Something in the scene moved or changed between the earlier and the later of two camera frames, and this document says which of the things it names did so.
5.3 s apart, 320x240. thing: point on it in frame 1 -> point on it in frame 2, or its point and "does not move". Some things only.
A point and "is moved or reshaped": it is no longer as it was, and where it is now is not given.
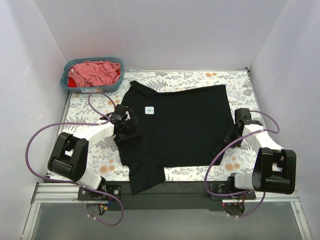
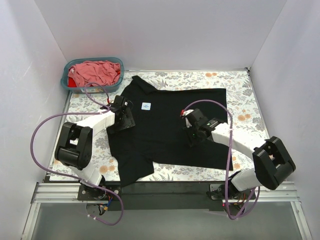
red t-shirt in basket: [71, 83] does not move
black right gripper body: [232, 135] -> [189, 136]
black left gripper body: [130, 130] -> [125, 120]
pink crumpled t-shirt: [93, 73] does not move
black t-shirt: [183, 128] is moved or reshaped
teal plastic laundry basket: [92, 89] does not move
